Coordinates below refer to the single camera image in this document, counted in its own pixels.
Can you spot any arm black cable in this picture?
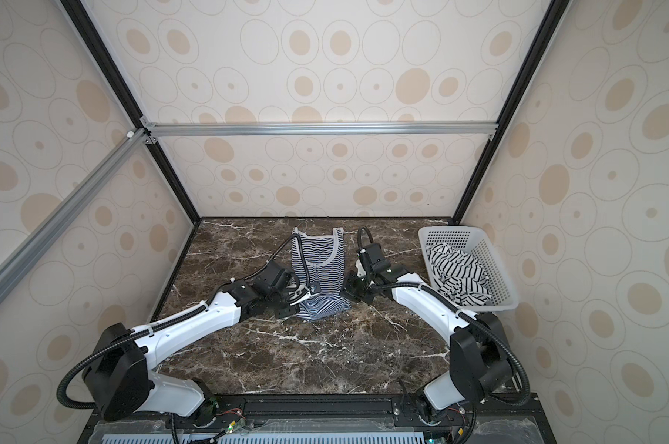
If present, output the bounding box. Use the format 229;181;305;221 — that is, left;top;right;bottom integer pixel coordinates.
55;232;313;412
356;226;532;407

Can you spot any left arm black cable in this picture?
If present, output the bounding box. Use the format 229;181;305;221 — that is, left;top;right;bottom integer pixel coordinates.
55;232;313;412

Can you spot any black corner post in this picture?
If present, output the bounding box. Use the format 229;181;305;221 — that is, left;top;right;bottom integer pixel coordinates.
448;0;571;226
58;0;201;226

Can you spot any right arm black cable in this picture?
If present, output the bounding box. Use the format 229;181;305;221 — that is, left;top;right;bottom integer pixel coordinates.
356;226;532;407

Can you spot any diagonal aluminium left rail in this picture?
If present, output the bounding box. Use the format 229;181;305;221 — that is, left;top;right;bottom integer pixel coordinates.
0;128;147;306

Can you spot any white plastic laundry basket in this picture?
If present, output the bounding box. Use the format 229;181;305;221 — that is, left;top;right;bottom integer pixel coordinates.
418;226;519;313

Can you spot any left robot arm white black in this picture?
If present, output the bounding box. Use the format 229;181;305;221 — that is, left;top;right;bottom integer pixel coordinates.
56;261;312;427

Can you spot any blue white striped tank top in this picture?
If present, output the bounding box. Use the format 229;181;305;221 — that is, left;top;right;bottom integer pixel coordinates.
293;228;351;322

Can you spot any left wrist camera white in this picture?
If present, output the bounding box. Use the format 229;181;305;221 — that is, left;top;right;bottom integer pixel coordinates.
288;284;321;305

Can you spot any right black corner post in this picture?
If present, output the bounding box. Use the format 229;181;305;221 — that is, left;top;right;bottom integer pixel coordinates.
448;0;571;226

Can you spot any black white striped tank top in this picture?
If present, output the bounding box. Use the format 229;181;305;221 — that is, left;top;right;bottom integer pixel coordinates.
426;243;493;307

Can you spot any left black corner post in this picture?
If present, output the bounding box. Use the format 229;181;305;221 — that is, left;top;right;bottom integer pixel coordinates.
58;0;201;226

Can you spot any horizontal aluminium back rail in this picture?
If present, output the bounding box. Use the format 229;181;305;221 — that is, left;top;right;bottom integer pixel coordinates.
147;121;498;137

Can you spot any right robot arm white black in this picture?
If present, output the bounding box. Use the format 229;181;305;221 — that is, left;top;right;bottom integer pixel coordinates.
343;242;532;421

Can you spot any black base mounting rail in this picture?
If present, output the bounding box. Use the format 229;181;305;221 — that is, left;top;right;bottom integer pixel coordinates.
79;393;556;443

